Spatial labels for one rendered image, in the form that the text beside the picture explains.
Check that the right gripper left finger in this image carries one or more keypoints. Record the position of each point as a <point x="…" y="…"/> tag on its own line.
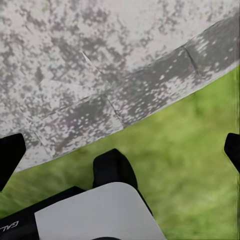
<point x="12" y="149"/>

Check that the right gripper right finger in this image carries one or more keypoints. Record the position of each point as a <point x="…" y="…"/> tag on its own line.
<point x="232" y="149"/>

